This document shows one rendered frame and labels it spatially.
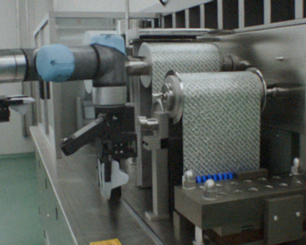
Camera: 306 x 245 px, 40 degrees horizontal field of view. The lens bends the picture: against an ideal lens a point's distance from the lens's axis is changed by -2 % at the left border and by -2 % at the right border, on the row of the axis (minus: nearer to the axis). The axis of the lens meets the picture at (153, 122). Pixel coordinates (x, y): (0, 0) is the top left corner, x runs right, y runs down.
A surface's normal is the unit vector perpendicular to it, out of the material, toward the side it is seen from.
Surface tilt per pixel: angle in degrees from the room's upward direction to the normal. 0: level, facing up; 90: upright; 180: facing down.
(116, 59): 90
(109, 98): 90
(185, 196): 90
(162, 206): 90
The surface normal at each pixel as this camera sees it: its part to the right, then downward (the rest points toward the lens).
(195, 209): -0.94, 0.07
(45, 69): -0.76, 0.11
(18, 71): 0.62, 0.49
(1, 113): 0.59, 0.23
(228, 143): 0.33, 0.12
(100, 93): -0.45, 0.13
